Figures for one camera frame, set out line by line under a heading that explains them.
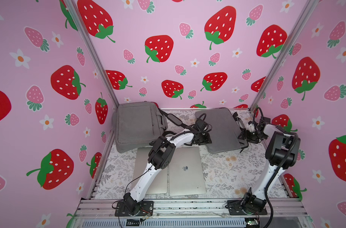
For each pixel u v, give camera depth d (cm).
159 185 82
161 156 60
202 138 88
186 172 88
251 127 95
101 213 73
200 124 82
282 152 55
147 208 74
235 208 73
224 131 105
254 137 87
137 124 102
